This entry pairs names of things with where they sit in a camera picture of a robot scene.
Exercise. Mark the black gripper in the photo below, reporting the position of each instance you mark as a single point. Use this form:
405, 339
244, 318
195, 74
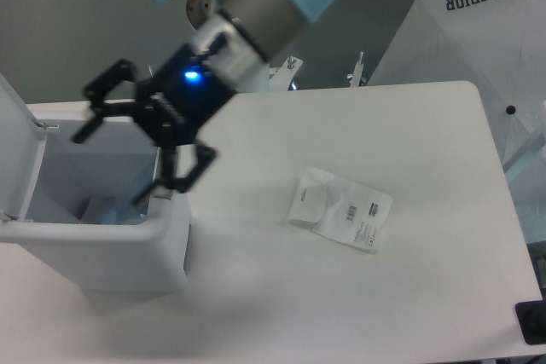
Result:
183, 99

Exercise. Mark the clear plastic water bottle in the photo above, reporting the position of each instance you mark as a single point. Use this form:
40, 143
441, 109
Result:
115, 211

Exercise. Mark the white plastic packaging bag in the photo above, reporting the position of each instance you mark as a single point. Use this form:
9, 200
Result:
340, 209

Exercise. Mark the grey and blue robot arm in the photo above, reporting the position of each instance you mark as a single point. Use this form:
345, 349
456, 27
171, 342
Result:
246, 28

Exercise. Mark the white trash can lid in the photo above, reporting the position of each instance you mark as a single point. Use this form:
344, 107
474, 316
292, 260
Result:
23, 140

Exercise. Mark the white trash can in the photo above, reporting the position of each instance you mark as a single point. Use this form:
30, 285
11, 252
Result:
117, 161

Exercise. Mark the white Superior umbrella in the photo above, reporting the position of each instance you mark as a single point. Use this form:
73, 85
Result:
497, 45

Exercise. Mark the black device at table edge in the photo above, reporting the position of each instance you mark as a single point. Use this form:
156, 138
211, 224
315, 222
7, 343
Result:
531, 317

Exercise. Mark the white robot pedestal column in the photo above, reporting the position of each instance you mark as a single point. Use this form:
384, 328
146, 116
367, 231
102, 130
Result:
201, 14

